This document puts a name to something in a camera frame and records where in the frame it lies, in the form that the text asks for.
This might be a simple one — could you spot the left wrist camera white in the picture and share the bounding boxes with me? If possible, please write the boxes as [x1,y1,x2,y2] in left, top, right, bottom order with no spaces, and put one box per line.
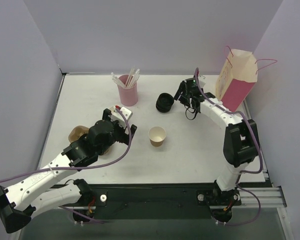
[111,106,133,127]

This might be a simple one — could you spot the white wrapped straws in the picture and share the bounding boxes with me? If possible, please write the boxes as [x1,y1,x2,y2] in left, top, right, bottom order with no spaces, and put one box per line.
[111,67,140,89]

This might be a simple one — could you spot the stack of brown paper cups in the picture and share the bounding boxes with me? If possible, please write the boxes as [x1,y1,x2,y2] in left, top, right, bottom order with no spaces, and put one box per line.
[109,105,120,113]

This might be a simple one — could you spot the stack of black lids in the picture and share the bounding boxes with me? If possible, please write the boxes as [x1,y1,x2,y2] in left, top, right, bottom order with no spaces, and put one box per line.
[155,92,175,113]

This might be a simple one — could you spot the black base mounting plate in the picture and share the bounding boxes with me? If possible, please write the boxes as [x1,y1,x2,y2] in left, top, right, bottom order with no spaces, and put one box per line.
[90,183,241,221]

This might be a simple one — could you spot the pink cream paper gift bag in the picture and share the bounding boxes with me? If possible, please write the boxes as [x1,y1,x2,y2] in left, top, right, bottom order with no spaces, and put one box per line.
[214,45,278,114]

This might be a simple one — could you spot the brown pulp cup carriers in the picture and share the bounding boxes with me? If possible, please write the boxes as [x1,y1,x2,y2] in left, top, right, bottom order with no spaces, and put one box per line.
[68,124,114,156]

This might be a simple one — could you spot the single brown paper cup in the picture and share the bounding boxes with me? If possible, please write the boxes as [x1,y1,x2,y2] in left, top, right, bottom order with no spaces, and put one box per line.
[148,126,167,147]

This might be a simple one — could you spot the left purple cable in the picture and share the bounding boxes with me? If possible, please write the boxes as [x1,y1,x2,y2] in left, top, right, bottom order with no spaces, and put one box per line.
[0,106,137,223]

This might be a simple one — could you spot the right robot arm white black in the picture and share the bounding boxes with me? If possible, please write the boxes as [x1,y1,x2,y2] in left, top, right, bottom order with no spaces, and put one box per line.
[174,76,263,204]

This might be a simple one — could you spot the pink straw holder cup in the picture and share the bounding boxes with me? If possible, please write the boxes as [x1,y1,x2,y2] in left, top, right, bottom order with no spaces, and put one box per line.
[117,84,139,107]

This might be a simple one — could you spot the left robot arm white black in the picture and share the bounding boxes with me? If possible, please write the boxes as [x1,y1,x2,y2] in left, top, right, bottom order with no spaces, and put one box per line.
[0,105,137,234]

